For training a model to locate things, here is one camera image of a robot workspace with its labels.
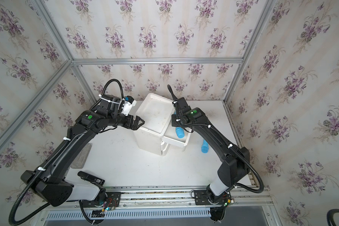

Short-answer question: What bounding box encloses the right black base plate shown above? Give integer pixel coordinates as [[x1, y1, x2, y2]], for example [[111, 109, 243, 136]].
[[191, 189, 234, 207]]

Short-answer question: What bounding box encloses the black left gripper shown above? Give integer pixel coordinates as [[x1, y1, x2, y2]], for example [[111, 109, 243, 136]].
[[107, 109, 145, 130]]

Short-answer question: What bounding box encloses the white slotted cable duct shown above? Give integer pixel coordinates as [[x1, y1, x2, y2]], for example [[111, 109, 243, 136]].
[[46, 207, 211, 221]]

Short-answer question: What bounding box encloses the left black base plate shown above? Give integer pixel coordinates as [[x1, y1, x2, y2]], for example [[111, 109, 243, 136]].
[[82, 192, 122, 210]]

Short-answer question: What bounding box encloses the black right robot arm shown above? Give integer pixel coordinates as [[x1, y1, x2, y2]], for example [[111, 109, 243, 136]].
[[167, 85, 265, 203]]

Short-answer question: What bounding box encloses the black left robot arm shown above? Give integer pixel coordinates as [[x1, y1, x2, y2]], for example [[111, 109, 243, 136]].
[[8, 79, 145, 226]]

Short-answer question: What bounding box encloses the white bottom drawer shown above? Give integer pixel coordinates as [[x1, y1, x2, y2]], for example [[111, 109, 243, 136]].
[[160, 142, 170, 156]]

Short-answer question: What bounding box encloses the aluminium mounting rail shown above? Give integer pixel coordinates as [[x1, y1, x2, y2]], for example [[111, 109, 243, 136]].
[[38, 186, 275, 211]]

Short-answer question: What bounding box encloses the white plastic drawer cabinet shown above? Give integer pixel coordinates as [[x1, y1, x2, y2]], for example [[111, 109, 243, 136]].
[[134, 93, 174, 156]]

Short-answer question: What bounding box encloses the black chair part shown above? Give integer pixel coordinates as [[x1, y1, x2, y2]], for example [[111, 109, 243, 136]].
[[326, 209, 339, 226]]

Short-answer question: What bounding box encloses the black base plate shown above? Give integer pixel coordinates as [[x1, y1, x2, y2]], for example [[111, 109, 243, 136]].
[[82, 192, 122, 210], [191, 189, 234, 207]]

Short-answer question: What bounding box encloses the grey cloth mat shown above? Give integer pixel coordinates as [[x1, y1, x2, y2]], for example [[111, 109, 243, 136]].
[[70, 143, 92, 169]]

